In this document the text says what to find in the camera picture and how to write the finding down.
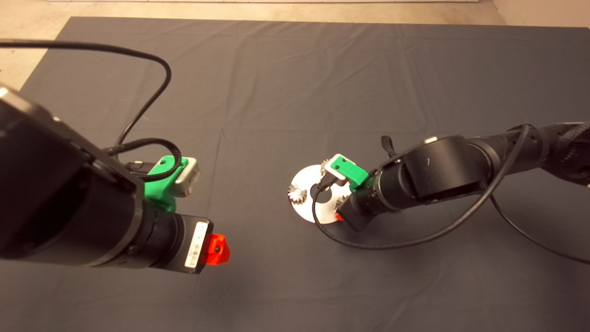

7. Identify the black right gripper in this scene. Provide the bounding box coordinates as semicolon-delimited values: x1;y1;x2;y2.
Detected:
335;196;381;232

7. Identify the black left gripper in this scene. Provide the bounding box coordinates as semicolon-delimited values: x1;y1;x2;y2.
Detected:
167;213;230;274

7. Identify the round metal plate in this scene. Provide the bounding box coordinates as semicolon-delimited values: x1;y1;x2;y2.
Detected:
291;164;344;225

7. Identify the dark grey table cloth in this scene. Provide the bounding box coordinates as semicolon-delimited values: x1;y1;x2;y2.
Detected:
0;17;590;332

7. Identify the green right camera mount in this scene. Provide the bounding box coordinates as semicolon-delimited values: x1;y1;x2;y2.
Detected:
330;156;369;193

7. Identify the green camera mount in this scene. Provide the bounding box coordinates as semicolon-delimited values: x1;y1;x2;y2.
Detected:
144;156;189;213
330;156;369;193

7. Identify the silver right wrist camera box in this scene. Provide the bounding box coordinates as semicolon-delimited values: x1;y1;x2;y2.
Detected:
323;154;356;187

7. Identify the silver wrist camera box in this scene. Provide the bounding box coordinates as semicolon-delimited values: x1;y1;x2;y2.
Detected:
323;154;356;187
174;158;201;198

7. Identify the black right camera cable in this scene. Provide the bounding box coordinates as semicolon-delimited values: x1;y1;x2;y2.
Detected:
312;124;590;266

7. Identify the black camera cable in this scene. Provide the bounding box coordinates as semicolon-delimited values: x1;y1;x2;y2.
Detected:
312;124;590;266
0;41;183;182

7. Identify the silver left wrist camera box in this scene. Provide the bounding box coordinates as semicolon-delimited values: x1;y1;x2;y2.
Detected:
174;158;201;198

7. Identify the green left camera mount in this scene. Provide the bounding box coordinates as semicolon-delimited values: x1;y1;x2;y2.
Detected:
144;156;189;213

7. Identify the black left camera cable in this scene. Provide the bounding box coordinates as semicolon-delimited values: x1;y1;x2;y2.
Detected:
0;41;183;182

